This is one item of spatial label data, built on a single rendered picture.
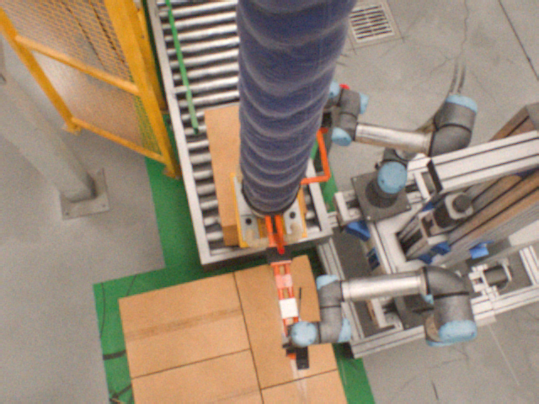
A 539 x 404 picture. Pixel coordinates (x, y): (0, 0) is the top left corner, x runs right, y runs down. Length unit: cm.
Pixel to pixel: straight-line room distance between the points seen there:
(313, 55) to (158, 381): 204
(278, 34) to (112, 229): 265
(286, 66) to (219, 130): 154
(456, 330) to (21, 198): 284
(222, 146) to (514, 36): 268
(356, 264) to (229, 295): 84
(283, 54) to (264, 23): 9
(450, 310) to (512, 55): 295
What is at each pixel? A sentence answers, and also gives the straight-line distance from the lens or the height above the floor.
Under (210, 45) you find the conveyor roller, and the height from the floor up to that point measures 55.
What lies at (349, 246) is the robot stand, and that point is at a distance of 324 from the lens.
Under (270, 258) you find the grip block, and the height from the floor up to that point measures 123.
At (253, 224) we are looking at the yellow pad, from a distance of 228.
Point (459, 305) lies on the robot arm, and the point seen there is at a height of 167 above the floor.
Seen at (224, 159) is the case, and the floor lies 95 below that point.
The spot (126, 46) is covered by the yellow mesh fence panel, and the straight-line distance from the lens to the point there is 232.
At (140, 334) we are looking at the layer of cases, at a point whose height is 54.
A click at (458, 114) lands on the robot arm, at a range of 199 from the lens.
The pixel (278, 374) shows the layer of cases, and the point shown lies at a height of 54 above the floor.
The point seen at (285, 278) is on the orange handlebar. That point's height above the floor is 123.
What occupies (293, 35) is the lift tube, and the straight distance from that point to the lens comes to 101.
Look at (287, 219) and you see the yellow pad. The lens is 229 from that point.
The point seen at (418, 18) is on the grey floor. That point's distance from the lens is 435.
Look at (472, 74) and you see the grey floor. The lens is 422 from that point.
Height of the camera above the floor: 330
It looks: 72 degrees down
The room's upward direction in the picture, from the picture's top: 10 degrees clockwise
